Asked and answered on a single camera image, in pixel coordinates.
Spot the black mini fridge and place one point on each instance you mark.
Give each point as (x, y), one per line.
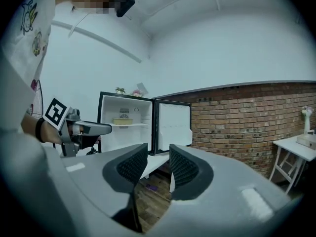
(172, 122)

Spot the black wristband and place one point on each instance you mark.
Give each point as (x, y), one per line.
(39, 131)

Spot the white printed t-shirt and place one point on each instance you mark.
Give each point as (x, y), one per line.
(22, 46)

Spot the white folding table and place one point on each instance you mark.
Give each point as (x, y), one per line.
(296, 149)

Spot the white cabinet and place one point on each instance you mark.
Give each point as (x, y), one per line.
(155, 162)

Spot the person's left hand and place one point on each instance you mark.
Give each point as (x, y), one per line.
(89, 142)

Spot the pink artificial flower bouquet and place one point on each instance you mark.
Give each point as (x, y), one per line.
(137, 92)

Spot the yellow plastic tray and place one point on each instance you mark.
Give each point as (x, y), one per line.
(123, 121)

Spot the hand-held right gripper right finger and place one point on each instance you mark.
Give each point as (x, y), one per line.
(187, 171)

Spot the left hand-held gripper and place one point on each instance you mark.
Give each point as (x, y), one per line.
(55, 112)

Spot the white ceiling pipe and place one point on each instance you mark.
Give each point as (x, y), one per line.
(98, 38)

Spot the person's left forearm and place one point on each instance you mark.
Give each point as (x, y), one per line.
(53, 134)

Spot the white vase with flowers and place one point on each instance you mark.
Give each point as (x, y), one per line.
(306, 122)

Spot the green plant in white pot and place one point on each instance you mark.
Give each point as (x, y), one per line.
(120, 90)

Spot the small purple object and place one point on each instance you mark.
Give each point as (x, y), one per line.
(151, 187)

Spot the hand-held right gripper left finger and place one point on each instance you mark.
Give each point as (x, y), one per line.
(128, 167)

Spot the black head camera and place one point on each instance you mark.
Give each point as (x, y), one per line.
(124, 5)

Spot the person's light grey trousers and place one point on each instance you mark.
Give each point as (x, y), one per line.
(17, 176)

